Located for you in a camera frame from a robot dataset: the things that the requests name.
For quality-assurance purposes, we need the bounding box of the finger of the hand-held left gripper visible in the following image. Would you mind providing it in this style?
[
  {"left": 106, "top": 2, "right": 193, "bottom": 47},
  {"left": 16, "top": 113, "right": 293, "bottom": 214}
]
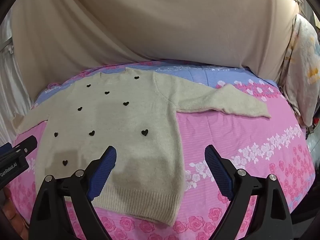
[{"left": 15, "top": 135, "right": 38, "bottom": 154}]

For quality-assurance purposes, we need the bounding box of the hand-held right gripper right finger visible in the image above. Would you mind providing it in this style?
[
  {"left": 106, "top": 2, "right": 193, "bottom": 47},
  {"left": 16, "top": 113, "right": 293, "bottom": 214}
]
[{"left": 204, "top": 144, "right": 293, "bottom": 240}]

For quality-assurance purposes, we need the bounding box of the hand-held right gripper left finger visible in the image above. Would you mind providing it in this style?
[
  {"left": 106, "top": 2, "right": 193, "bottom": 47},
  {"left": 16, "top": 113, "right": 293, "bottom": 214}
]
[{"left": 29, "top": 145, "right": 117, "bottom": 240}]

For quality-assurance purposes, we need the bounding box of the cream sweater with black hearts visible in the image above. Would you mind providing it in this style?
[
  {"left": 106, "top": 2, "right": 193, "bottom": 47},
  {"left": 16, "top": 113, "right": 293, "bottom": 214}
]
[{"left": 11, "top": 67, "right": 272, "bottom": 227}]

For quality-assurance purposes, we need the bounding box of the person's left hand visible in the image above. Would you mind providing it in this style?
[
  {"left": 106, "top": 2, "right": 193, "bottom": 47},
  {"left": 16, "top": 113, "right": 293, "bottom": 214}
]
[{"left": 0, "top": 186, "right": 31, "bottom": 240}]

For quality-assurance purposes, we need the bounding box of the pink floral bed sheet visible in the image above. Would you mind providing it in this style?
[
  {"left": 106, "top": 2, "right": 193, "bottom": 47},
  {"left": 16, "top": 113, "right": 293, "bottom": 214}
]
[{"left": 5, "top": 59, "right": 316, "bottom": 240}]

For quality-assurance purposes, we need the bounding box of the white curtain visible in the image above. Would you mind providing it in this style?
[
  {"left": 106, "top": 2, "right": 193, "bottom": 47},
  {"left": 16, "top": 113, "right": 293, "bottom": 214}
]
[{"left": 0, "top": 11, "right": 34, "bottom": 142}]

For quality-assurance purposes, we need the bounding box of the cream printed blanket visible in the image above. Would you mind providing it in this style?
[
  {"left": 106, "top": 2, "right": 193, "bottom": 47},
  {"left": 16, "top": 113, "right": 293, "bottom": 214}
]
[{"left": 279, "top": 14, "right": 320, "bottom": 128}]

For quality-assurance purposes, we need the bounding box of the beige draped cloth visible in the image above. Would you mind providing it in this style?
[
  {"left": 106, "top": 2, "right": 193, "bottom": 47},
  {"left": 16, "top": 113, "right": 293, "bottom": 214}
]
[{"left": 11, "top": 0, "right": 300, "bottom": 98}]

